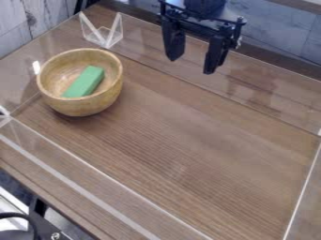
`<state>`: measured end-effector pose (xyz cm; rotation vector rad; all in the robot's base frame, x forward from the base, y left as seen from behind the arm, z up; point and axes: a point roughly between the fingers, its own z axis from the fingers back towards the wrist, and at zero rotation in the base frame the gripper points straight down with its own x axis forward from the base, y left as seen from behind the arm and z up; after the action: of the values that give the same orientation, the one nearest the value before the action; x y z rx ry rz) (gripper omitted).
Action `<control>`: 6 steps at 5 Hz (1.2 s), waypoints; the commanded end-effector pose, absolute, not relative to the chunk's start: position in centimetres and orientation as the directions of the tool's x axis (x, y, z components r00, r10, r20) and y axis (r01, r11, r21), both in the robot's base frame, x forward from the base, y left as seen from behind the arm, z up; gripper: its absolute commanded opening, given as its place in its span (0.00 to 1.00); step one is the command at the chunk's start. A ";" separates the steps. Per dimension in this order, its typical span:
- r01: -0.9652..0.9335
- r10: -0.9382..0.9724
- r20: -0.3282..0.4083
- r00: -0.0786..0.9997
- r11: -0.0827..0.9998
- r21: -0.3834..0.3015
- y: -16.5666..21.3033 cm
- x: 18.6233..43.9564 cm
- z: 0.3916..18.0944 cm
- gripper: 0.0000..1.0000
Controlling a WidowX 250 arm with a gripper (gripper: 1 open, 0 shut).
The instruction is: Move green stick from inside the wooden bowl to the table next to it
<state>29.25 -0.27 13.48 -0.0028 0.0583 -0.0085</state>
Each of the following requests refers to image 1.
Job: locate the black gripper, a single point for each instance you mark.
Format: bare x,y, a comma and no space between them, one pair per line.
205,18

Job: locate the clear acrylic enclosure wall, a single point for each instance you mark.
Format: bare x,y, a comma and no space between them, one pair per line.
197,157

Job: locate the wooden bowl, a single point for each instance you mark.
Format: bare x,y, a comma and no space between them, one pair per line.
61,71

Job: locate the clear acrylic corner bracket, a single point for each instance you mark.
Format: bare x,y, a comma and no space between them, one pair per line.
102,36

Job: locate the green rectangular stick block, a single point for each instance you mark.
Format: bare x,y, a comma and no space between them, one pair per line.
85,83

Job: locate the black table leg bracket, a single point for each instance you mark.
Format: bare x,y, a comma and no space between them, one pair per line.
47,231

